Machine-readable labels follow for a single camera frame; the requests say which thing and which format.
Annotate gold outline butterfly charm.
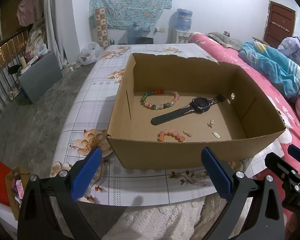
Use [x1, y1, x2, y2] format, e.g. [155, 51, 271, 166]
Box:
[207, 119, 214, 128]

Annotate gold butterfly charms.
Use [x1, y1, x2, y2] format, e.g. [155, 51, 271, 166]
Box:
[183, 131, 192, 137]

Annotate pink strap smart watch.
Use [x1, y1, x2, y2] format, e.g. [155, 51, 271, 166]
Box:
[151, 95, 225, 126]

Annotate pink orange bead bracelet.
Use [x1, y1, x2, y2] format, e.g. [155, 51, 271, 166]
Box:
[157, 128, 186, 143]

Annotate multicolour bead bracelet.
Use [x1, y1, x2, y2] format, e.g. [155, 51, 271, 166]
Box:
[140, 89, 180, 110]

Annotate brown paper bag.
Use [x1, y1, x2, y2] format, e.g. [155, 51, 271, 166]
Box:
[5, 166, 30, 220]

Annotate red floral bed blanket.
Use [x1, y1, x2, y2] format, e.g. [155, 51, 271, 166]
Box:
[188, 32, 300, 221]

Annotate red gift bag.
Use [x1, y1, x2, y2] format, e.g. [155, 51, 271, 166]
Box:
[0, 161, 12, 207]

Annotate white fluffy rug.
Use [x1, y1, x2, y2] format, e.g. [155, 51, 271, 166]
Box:
[103, 193, 226, 239]

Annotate blue quilt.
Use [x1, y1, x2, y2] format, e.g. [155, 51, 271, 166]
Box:
[238, 41, 300, 103]

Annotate person in lilac jacket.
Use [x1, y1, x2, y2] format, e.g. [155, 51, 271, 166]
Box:
[277, 37, 300, 66]

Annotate dark red door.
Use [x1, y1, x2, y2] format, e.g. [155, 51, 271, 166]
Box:
[263, 1, 296, 48]

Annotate brown cardboard box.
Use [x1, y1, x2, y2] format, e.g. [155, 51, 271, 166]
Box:
[107, 53, 286, 169]

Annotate grey storage box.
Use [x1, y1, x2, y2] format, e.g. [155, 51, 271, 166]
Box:
[18, 51, 63, 103]

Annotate white plastic bag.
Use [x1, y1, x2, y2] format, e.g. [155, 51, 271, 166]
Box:
[78, 42, 104, 66]

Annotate white water dispenser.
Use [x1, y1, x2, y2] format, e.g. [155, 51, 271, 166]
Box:
[172, 29, 191, 44]

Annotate blue water jug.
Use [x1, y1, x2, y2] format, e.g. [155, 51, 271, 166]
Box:
[175, 8, 193, 31]

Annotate pink hanging garment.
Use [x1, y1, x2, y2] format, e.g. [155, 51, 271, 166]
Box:
[17, 0, 42, 27]

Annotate teal patterned wall cloth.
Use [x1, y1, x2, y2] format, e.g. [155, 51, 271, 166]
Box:
[89, 0, 172, 31]

